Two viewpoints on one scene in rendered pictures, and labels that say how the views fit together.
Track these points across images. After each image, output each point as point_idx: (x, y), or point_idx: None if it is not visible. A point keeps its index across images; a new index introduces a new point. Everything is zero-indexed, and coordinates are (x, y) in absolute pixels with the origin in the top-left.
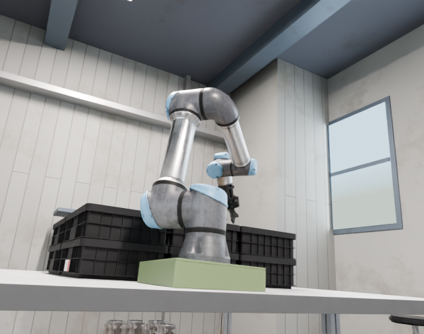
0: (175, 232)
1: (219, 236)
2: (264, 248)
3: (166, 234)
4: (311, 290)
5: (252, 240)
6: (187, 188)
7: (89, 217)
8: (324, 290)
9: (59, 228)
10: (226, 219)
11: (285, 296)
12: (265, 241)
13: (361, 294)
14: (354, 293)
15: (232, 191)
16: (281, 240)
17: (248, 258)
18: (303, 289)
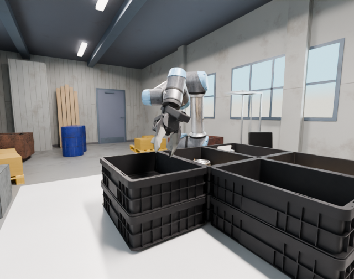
0: (199, 155)
1: None
2: (137, 169)
3: (207, 158)
4: (94, 201)
5: (147, 162)
6: (189, 133)
7: (233, 149)
8: (47, 223)
9: (344, 166)
10: (166, 147)
11: None
12: (135, 163)
13: (78, 190)
14: (78, 192)
15: (161, 112)
16: (118, 163)
17: None
18: (97, 204)
